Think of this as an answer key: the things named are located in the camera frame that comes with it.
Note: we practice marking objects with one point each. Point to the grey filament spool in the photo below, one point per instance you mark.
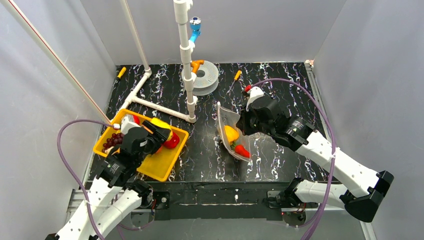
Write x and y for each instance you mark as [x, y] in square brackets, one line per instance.
[207, 79]

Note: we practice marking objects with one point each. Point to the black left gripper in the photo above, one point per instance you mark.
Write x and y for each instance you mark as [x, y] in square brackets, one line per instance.
[159, 131]

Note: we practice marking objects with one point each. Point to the yellow toy mango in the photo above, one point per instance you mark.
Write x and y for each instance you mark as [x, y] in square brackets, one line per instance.
[162, 124]

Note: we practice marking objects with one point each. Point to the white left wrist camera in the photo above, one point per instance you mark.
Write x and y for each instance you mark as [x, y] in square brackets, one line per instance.
[127, 124]

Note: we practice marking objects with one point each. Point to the clear polka dot zip bag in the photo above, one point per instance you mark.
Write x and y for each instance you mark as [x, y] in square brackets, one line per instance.
[227, 117]

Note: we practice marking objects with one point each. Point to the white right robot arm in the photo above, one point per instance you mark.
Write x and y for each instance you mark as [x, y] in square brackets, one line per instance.
[361, 190]

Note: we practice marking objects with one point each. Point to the blue overhead camera mount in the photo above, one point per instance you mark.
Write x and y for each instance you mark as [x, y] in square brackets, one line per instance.
[195, 26]

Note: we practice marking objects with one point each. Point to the red toy bell pepper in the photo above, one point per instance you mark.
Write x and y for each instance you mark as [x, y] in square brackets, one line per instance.
[172, 141]

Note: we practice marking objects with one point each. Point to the orange toy carrot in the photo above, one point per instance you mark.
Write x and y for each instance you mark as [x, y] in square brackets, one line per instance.
[240, 150]

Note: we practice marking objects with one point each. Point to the yellow screwdriver right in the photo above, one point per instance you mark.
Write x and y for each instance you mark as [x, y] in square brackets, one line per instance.
[235, 79]

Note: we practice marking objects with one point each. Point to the aluminium frame rail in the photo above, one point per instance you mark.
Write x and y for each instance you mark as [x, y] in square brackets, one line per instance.
[303, 191]

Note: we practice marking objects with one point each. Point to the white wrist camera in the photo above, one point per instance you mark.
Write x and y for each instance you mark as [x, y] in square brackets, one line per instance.
[127, 124]
[253, 93]

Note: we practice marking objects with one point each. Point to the yellow plastic tray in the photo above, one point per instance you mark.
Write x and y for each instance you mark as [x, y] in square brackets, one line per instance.
[157, 166]

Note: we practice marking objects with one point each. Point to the orange clamp handle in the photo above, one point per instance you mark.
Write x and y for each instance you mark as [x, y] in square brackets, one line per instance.
[195, 65]

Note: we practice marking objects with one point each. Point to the white pvc pipe stand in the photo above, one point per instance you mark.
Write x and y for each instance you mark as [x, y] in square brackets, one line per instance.
[181, 8]

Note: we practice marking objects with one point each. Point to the purple toy grapes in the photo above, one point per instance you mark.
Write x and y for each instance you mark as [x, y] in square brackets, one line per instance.
[115, 139]

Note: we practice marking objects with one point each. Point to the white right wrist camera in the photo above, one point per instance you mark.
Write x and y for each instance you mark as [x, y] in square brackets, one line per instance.
[253, 93]

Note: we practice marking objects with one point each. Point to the red toy apple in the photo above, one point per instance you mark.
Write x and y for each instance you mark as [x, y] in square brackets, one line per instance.
[136, 120]

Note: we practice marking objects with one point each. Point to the yellow toy bell pepper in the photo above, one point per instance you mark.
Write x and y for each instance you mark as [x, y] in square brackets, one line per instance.
[231, 134]

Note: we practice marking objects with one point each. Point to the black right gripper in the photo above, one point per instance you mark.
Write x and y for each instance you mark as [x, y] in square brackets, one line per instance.
[247, 120]

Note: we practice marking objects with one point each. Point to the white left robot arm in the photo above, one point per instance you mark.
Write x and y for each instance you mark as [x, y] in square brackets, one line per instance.
[111, 197]

